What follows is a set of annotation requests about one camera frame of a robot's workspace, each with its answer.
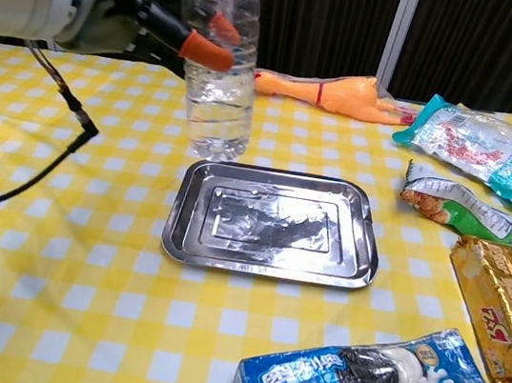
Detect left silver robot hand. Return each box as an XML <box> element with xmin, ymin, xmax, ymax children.
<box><xmin>41</xmin><ymin>0</ymin><xmax>248</xmax><ymax>87</ymax></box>

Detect transparent plastic water bottle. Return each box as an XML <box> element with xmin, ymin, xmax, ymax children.
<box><xmin>155</xmin><ymin>0</ymin><xmax>272</xmax><ymax>168</ymax></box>

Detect rectangular stainless steel tray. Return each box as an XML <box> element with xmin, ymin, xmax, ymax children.
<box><xmin>156</xmin><ymin>152</ymin><xmax>392</xmax><ymax>295</ymax></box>

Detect black pleated curtain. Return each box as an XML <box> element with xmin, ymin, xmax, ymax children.
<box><xmin>0</xmin><ymin>0</ymin><xmax>512</xmax><ymax>129</ymax></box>

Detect orange rubber chicken toy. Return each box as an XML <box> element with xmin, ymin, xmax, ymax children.
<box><xmin>249</xmin><ymin>58</ymin><xmax>420</xmax><ymax>131</ymax></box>

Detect yellow white checked tablecloth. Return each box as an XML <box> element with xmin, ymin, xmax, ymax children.
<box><xmin>0</xmin><ymin>35</ymin><xmax>512</xmax><ymax>383</ymax></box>

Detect teal and silver snack bag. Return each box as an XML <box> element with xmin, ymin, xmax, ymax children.
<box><xmin>383</xmin><ymin>88</ymin><xmax>512</xmax><ymax>211</ymax></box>

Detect green and silver snack packet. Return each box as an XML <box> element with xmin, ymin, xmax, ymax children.
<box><xmin>390</xmin><ymin>158</ymin><xmax>512</xmax><ymax>274</ymax></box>

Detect blue sandwich cookie pack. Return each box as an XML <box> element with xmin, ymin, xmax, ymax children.
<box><xmin>235</xmin><ymin>297</ymin><xmax>495</xmax><ymax>383</ymax></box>

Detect gold foil biscuit pack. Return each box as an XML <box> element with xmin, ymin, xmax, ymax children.
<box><xmin>430</xmin><ymin>232</ymin><xmax>512</xmax><ymax>383</ymax></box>

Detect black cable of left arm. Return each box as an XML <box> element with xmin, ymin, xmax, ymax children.
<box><xmin>0</xmin><ymin>34</ymin><xmax>113</xmax><ymax>233</ymax></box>

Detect white frame post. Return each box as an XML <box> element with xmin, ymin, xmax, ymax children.
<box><xmin>373</xmin><ymin>0</ymin><xmax>423</xmax><ymax>100</ymax></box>

